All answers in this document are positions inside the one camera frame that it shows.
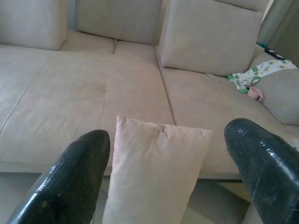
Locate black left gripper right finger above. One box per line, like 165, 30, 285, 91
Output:
224, 118, 299, 224

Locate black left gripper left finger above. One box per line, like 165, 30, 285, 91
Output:
6, 129, 111, 224

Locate light pink pillow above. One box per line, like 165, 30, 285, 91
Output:
102, 114, 214, 224

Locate grey beige sofa pillow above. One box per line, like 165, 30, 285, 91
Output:
256, 69, 299, 126

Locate beige fabric sofa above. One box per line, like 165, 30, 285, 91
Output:
0, 0, 299, 180

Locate beige sofa back cushion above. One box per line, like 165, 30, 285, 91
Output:
158, 0, 264, 77
74, 0, 163, 46
0, 0, 69, 51

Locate white green patterned cloth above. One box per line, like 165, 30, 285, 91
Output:
228, 59, 299, 94

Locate black remote control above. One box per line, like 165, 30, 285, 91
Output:
263, 47, 290, 61

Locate small pink strap item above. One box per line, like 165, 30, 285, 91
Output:
248, 87, 265, 103

